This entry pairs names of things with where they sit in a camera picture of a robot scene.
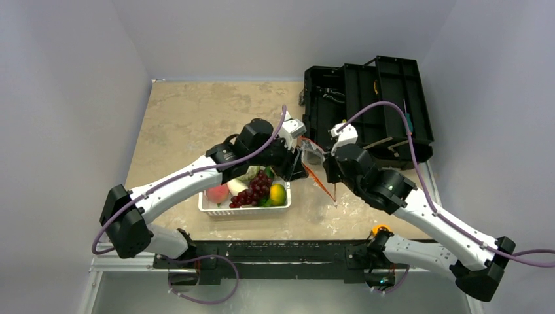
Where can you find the black base frame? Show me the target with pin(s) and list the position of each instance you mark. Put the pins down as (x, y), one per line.
(349, 261)

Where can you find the pink peach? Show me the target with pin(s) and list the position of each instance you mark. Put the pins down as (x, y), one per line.
(217, 194)

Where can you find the white radish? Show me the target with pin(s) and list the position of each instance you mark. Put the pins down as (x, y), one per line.
(236, 186)

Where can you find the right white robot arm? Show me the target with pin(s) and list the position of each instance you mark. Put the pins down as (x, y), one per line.
(474, 261)

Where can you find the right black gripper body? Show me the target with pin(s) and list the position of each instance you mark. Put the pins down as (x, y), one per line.
(331, 169)

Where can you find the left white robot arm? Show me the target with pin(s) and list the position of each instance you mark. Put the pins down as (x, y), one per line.
(128, 215)

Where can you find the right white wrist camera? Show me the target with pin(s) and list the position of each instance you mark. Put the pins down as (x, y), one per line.
(342, 134)

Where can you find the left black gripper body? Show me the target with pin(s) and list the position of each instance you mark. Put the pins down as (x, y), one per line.
(277, 158)

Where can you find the orange fruit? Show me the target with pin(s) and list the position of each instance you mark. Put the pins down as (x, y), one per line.
(277, 195)

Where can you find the white plastic basket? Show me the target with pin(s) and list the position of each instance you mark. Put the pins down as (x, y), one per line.
(223, 209)

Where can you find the clear zip top bag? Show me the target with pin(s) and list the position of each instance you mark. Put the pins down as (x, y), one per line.
(313, 157)

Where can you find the green cabbage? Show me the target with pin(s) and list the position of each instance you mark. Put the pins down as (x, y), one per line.
(250, 174)

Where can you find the green cucumber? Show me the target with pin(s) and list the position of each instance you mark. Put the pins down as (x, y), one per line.
(268, 171)

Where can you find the purple grape bunch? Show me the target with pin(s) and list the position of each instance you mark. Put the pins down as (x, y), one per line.
(256, 195)

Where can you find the black open toolbox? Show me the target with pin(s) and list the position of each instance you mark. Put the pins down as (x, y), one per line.
(380, 130)

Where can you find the black pliers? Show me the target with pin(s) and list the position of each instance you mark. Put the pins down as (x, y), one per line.
(332, 95)

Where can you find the green handled screwdriver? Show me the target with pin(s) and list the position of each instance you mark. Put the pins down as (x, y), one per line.
(407, 116)

